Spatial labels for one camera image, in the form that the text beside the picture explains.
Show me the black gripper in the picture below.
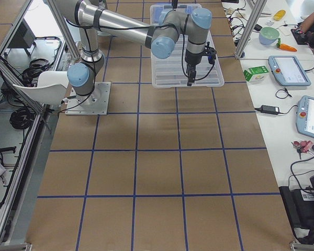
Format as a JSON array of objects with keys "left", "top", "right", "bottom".
[{"left": 184, "top": 43, "right": 217, "bottom": 86}]

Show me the clear plastic box lid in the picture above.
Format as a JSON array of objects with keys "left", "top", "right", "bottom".
[{"left": 150, "top": 28, "right": 225, "bottom": 89}]

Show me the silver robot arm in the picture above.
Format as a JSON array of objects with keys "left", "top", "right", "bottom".
[{"left": 55, "top": 1, "right": 216, "bottom": 86}]

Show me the clear plastic storage box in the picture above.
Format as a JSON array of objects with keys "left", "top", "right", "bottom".
[{"left": 149, "top": 3, "right": 202, "bottom": 25}]

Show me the green white carton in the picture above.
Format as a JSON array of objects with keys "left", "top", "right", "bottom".
[{"left": 243, "top": 65, "right": 269, "bottom": 82}]

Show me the black power adapter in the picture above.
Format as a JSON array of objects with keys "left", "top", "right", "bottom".
[{"left": 254, "top": 105, "right": 280, "bottom": 115}]

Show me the green bowl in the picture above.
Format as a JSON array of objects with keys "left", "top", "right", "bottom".
[{"left": 259, "top": 27, "right": 280, "bottom": 45}]

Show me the toy carrot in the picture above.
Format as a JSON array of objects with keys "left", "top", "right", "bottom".
[{"left": 276, "top": 38, "right": 297, "bottom": 52}]

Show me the teach pendant tablet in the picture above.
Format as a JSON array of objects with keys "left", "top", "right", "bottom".
[
  {"left": 296, "top": 96, "right": 314, "bottom": 138},
  {"left": 268, "top": 55, "right": 311, "bottom": 87}
]

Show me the yellow toy corn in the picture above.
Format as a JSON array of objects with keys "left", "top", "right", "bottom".
[{"left": 273, "top": 9, "right": 286, "bottom": 21}]

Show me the key bunch with red tag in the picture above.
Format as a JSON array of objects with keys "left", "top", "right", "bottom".
[{"left": 291, "top": 141, "right": 313, "bottom": 159}]

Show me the white plastic chair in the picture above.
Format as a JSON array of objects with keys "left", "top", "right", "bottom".
[{"left": 13, "top": 71, "right": 69, "bottom": 105}]

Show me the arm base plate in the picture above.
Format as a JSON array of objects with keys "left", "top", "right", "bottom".
[{"left": 65, "top": 82, "right": 111, "bottom": 116}]

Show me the aluminium frame post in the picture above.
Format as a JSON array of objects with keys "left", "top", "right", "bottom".
[
  {"left": 235, "top": 0, "right": 267, "bottom": 59},
  {"left": 47, "top": 0, "right": 80, "bottom": 63}
]

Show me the coiled black cable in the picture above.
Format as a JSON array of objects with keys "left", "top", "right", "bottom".
[{"left": 9, "top": 108, "right": 33, "bottom": 130}]

